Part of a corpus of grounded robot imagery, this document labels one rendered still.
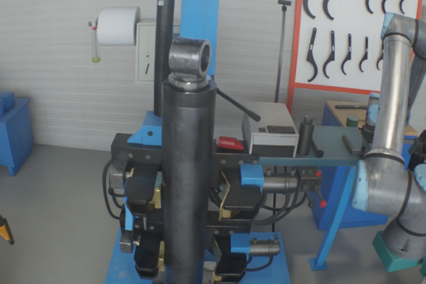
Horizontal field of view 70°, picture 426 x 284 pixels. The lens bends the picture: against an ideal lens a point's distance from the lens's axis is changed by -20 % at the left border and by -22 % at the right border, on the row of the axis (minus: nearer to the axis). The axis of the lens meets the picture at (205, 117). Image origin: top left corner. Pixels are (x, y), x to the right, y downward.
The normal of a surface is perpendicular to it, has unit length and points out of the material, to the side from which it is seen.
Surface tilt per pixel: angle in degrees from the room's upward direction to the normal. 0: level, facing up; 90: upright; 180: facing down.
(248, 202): 0
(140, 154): 90
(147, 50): 90
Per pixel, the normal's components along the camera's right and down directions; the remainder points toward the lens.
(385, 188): -0.29, -0.29
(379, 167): -0.53, -0.41
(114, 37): -0.03, 0.68
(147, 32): -0.01, 0.40
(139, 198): 0.05, -0.91
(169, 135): -0.64, 0.28
